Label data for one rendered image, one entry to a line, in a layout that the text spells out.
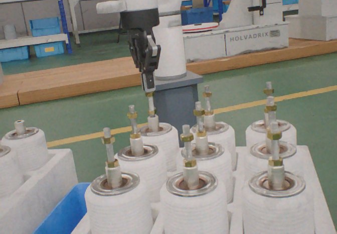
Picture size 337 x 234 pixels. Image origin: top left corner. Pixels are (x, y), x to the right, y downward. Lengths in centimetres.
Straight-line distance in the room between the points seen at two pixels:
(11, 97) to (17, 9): 647
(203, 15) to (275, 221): 472
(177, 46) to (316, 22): 232
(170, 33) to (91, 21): 786
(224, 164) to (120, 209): 19
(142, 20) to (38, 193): 42
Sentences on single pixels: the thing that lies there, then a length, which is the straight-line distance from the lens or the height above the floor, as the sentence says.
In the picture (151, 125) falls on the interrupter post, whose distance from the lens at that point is 79.
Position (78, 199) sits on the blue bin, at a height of 9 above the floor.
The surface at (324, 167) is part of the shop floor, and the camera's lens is 119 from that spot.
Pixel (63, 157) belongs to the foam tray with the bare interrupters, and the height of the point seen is 18.
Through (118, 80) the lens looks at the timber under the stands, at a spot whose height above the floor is 6.
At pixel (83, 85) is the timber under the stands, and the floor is 6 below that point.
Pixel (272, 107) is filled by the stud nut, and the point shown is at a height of 33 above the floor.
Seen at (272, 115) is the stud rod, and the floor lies 31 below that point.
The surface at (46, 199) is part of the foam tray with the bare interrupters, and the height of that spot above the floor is 13.
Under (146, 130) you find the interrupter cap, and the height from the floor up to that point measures 25.
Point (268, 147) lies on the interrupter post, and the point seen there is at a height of 26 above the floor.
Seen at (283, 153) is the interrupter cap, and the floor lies 25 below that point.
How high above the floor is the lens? 51
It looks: 15 degrees down
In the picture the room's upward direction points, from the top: 7 degrees counter-clockwise
